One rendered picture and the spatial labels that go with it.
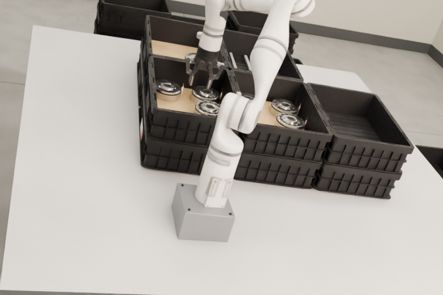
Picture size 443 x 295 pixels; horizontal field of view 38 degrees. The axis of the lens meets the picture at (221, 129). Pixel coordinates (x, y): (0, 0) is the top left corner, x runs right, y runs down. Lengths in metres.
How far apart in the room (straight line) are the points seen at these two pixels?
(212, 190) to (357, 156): 0.61
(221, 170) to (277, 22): 0.45
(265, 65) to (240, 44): 1.00
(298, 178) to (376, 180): 0.28
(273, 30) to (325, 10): 4.11
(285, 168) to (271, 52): 0.51
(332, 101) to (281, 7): 0.73
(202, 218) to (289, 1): 0.67
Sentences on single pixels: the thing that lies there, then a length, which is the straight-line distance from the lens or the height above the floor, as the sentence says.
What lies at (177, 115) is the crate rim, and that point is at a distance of 1.98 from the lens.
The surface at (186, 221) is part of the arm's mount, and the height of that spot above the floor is 0.77.
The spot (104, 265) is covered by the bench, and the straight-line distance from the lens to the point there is 1.71.
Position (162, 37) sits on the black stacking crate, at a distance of 2.71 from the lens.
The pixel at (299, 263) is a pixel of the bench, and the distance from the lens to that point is 1.90.
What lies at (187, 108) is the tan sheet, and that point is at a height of 0.83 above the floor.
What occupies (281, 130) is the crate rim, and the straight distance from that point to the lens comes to 2.06.
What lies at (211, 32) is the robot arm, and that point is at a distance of 2.17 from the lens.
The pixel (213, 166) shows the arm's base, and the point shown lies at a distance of 1.77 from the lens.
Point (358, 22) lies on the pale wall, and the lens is 6.10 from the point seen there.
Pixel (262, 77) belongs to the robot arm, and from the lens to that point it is 1.76.
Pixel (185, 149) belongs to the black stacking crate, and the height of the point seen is 0.80.
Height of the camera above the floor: 1.86
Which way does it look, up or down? 28 degrees down
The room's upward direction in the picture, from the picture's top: 16 degrees clockwise
